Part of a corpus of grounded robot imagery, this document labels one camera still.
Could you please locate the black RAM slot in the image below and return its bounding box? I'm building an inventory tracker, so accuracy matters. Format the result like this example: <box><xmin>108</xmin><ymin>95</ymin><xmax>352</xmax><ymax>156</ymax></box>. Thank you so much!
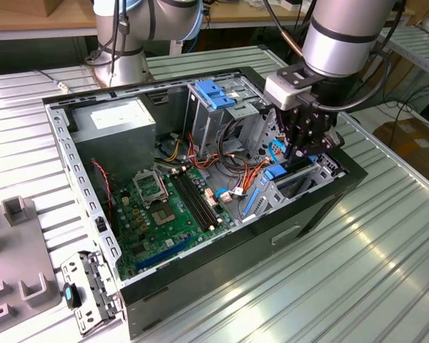
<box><xmin>180</xmin><ymin>167</ymin><xmax>222</xmax><ymax>228</ymax></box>
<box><xmin>174</xmin><ymin>169</ymin><xmax>218</xmax><ymax>230</ymax></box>
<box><xmin>169</xmin><ymin>170</ymin><xmax>214</xmax><ymax>232</ymax></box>
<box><xmin>185</xmin><ymin>165</ymin><xmax>227</xmax><ymax>225</ymax></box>

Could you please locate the red orange wire bundle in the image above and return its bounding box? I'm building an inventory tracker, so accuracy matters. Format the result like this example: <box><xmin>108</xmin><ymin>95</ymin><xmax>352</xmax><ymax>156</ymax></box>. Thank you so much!
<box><xmin>187</xmin><ymin>132</ymin><xmax>223</xmax><ymax>173</ymax></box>

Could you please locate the blue plastic drive latch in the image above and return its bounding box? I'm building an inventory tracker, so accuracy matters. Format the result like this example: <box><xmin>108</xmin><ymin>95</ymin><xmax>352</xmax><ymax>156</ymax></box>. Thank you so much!
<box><xmin>194</xmin><ymin>80</ymin><xmax>237</xmax><ymax>112</ymax></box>

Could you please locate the grey parts rack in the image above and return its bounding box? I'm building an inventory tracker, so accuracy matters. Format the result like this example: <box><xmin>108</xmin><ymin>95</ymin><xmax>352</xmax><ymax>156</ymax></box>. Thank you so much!
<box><xmin>0</xmin><ymin>195</ymin><xmax>64</xmax><ymax>332</ymax></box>

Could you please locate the grey power supply unit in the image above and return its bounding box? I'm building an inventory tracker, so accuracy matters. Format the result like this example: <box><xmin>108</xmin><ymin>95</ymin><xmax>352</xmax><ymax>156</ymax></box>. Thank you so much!
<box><xmin>68</xmin><ymin>96</ymin><xmax>157</xmax><ymax>185</ymax></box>

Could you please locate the red twisted fan wire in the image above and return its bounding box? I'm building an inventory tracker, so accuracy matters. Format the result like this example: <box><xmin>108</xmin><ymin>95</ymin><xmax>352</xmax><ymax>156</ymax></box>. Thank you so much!
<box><xmin>90</xmin><ymin>159</ymin><xmax>114</xmax><ymax>219</ymax></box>

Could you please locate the yellow orange wire bundle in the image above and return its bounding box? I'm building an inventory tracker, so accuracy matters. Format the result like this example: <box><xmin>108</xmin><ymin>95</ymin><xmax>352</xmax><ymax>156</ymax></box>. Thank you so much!
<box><xmin>163</xmin><ymin>138</ymin><xmax>184</xmax><ymax>162</ymax></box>

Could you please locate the wooden desk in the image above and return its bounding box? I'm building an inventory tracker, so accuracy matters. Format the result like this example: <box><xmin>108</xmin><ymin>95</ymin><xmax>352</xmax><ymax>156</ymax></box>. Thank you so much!
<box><xmin>0</xmin><ymin>0</ymin><xmax>418</xmax><ymax>42</ymax></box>

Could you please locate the metal slat side table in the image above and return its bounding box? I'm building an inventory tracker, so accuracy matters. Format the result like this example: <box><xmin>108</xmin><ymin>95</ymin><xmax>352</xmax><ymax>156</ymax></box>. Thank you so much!
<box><xmin>378</xmin><ymin>24</ymin><xmax>429</xmax><ymax>79</ymax></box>

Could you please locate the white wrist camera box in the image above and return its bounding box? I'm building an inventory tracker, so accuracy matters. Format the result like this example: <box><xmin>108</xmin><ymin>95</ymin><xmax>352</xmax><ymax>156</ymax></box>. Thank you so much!
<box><xmin>263</xmin><ymin>64</ymin><xmax>325</xmax><ymax>111</ymax></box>

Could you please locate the blue expansion slot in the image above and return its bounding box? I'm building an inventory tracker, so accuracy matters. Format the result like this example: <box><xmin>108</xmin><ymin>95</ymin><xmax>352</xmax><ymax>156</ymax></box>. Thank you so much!
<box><xmin>134</xmin><ymin>234</ymin><xmax>194</xmax><ymax>272</ymax></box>

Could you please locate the black open PC case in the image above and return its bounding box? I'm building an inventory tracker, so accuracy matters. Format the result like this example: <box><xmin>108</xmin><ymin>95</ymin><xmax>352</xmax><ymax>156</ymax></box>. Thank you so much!
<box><xmin>41</xmin><ymin>66</ymin><xmax>368</xmax><ymax>340</ymax></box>

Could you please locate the metal disk bay cage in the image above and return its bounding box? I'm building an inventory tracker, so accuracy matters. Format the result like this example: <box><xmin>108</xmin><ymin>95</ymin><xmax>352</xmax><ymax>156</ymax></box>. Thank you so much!
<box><xmin>240</xmin><ymin>151</ymin><xmax>346</xmax><ymax>223</ymax></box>

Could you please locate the brown cardboard box with label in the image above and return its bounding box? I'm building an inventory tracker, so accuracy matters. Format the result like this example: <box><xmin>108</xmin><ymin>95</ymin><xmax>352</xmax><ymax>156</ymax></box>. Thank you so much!
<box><xmin>373</xmin><ymin>119</ymin><xmax>429</xmax><ymax>179</ymax></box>

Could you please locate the black case fan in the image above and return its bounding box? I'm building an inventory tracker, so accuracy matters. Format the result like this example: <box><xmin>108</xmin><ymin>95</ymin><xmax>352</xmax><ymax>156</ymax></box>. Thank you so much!
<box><xmin>91</xmin><ymin>162</ymin><xmax>121</xmax><ymax>239</ymax></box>

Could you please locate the metal optical drive cage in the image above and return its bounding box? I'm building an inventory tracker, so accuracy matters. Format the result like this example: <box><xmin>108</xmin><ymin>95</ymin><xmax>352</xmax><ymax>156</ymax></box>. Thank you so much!
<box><xmin>183</xmin><ymin>73</ymin><xmax>273</xmax><ymax>160</ymax></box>

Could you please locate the CPU socket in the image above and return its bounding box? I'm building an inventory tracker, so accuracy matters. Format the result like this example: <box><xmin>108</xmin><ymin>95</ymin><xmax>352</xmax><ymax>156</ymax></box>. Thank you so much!
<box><xmin>149</xmin><ymin>202</ymin><xmax>178</xmax><ymax>228</ymax></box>

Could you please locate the black cable bundle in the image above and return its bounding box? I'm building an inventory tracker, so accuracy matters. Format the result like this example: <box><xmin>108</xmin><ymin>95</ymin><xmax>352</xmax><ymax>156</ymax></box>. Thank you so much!
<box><xmin>216</xmin><ymin>119</ymin><xmax>260</xmax><ymax>171</ymax></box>

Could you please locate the blue data wire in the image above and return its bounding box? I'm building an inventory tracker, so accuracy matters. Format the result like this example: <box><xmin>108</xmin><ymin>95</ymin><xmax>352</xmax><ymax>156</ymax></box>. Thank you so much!
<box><xmin>267</xmin><ymin>138</ymin><xmax>286</xmax><ymax>159</ymax></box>

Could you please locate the hard disk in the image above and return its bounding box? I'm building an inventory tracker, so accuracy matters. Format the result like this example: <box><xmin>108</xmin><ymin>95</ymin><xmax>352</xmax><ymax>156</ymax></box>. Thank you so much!
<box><xmin>242</xmin><ymin>155</ymin><xmax>319</xmax><ymax>217</ymax></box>

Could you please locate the green motherboard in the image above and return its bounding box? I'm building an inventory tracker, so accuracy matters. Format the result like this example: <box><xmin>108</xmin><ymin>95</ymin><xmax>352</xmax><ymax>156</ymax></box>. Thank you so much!
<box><xmin>109</xmin><ymin>166</ymin><xmax>237</xmax><ymax>282</ymax></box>

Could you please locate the short light blue wire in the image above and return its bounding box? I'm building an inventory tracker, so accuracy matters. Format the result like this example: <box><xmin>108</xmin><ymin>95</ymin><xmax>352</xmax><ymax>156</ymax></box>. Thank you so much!
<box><xmin>213</xmin><ymin>187</ymin><xmax>245</xmax><ymax>204</ymax></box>

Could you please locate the metal socket cover frame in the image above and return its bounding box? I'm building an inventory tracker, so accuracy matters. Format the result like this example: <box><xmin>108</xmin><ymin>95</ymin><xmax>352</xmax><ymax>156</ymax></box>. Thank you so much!
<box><xmin>132</xmin><ymin>169</ymin><xmax>170</xmax><ymax>208</ymax></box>

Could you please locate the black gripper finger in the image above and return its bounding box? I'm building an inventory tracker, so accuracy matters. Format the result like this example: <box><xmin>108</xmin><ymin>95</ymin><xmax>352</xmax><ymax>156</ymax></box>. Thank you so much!
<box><xmin>277</xmin><ymin>109</ymin><xmax>305</xmax><ymax>169</ymax></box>
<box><xmin>303</xmin><ymin>121</ymin><xmax>346</xmax><ymax>158</ymax></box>

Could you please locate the metal slot bracket retainer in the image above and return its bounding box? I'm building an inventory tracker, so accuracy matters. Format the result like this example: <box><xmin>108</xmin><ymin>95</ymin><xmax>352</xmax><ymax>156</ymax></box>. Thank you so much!
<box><xmin>59</xmin><ymin>249</ymin><xmax>125</xmax><ymax>337</ymax></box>

